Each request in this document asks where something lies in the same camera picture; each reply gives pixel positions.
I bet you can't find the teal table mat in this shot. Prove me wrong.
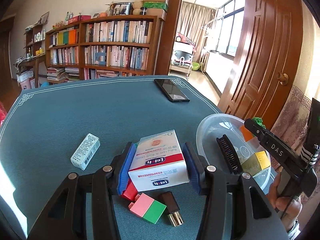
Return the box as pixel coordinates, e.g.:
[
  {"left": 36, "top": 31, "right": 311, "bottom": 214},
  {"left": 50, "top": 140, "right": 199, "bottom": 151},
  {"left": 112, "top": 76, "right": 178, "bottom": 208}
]
[{"left": 0, "top": 74, "right": 288, "bottom": 240}]

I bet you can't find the small white medicine box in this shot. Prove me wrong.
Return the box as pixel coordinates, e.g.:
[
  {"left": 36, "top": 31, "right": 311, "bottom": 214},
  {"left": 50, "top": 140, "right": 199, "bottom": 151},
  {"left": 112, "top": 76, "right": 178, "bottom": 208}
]
[{"left": 70, "top": 133, "right": 100, "bottom": 171}]

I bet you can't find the yellow cardboard box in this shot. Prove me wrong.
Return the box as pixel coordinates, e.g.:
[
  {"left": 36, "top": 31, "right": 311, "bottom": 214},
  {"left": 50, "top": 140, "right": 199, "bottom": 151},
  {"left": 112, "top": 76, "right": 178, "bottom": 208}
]
[{"left": 241, "top": 151, "right": 271, "bottom": 176}]

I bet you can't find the wooden bookshelf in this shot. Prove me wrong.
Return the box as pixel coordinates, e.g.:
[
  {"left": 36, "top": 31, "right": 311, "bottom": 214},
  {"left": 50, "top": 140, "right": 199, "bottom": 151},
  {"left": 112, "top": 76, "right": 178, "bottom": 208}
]
[{"left": 46, "top": 15, "right": 163, "bottom": 83}]

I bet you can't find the black gold lipstick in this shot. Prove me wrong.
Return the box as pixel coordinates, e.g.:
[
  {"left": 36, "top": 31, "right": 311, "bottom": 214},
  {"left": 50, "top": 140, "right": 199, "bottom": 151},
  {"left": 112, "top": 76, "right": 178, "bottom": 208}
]
[{"left": 158, "top": 191, "right": 184, "bottom": 227}]

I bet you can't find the person's right hand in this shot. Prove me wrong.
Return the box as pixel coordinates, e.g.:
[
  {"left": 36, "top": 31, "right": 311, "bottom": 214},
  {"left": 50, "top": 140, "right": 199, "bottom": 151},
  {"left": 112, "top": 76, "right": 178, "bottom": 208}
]
[{"left": 266, "top": 173, "right": 302, "bottom": 231}]

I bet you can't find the green box on shelf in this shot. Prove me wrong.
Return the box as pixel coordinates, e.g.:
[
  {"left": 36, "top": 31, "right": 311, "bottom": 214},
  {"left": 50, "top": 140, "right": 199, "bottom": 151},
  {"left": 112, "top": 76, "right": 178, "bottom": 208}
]
[{"left": 143, "top": 2, "right": 168, "bottom": 11}]

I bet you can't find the brown wooden door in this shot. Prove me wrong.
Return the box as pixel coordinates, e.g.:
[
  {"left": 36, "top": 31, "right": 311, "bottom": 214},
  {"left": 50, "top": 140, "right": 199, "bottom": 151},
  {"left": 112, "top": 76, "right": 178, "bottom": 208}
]
[{"left": 218, "top": 0, "right": 303, "bottom": 129}]

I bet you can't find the black smartphone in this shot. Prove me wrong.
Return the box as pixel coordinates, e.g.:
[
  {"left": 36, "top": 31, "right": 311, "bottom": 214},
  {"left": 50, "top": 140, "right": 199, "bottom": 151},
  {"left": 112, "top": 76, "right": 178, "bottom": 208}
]
[{"left": 154, "top": 79, "right": 190, "bottom": 102}]

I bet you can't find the clear plastic bowl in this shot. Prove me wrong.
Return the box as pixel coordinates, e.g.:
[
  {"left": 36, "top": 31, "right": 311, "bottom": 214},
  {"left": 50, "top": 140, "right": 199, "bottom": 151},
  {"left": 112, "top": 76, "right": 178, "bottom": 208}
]
[{"left": 196, "top": 114, "right": 274, "bottom": 193}]

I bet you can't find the patterned pink curtain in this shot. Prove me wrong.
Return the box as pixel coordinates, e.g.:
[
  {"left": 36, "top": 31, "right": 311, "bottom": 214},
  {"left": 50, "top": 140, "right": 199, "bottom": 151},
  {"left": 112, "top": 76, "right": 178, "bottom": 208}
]
[{"left": 271, "top": 2, "right": 320, "bottom": 230}]

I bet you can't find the orange yellow toy brick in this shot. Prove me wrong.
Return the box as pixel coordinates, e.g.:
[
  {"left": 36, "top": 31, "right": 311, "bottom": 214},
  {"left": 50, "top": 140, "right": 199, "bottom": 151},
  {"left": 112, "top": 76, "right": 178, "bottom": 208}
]
[{"left": 240, "top": 125, "right": 254, "bottom": 142}]

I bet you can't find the black hair comb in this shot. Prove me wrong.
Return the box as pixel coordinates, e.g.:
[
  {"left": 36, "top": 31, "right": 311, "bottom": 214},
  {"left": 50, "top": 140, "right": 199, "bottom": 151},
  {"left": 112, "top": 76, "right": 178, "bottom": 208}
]
[{"left": 216, "top": 134, "right": 243, "bottom": 174}]

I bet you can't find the pink green toy brick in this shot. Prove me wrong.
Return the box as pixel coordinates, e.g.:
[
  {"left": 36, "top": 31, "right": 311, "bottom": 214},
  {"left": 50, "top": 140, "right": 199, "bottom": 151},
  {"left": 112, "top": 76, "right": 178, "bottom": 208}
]
[{"left": 128, "top": 193, "right": 167, "bottom": 224}]

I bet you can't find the brass door knob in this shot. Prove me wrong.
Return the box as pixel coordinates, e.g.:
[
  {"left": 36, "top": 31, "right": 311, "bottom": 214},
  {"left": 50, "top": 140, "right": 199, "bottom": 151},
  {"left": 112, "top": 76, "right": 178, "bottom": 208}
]
[{"left": 277, "top": 72, "right": 289, "bottom": 86}]

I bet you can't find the green plastic basin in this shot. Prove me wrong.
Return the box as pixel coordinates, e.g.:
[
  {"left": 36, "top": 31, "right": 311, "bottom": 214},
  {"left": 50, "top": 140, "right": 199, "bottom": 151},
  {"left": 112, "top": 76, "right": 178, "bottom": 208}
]
[{"left": 191, "top": 62, "right": 200, "bottom": 71}]

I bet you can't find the red toy brick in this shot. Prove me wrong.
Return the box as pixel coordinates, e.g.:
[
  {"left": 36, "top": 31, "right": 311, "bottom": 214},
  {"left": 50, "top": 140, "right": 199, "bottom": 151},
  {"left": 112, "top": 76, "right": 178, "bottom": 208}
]
[{"left": 121, "top": 179, "right": 138, "bottom": 202}]

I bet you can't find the small wooden shelf unit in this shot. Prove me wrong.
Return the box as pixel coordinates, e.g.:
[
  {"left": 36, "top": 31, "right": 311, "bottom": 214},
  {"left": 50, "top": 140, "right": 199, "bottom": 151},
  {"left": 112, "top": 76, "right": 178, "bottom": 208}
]
[{"left": 24, "top": 23, "right": 46, "bottom": 59}]

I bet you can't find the baby stroller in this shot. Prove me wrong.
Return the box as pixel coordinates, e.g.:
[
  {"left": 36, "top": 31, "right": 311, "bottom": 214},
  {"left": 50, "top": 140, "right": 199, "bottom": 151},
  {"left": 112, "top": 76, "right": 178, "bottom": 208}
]
[{"left": 169, "top": 33, "right": 196, "bottom": 79}]

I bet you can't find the framed photo on shelf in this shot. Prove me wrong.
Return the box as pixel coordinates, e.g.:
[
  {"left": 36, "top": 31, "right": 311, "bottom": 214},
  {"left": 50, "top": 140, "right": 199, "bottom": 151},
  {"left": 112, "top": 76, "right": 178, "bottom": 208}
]
[{"left": 112, "top": 2, "right": 131, "bottom": 16}]

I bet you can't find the white red product box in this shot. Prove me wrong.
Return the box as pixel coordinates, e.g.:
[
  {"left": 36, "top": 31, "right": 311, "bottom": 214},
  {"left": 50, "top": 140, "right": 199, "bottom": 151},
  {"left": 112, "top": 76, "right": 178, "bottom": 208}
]
[{"left": 128, "top": 129, "right": 189, "bottom": 192}]

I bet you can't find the tan box on shelf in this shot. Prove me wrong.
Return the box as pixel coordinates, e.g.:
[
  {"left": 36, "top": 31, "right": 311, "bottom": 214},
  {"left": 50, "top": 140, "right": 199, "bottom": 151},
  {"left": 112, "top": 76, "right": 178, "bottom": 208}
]
[{"left": 146, "top": 8, "right": 167, "bottom": 20}]

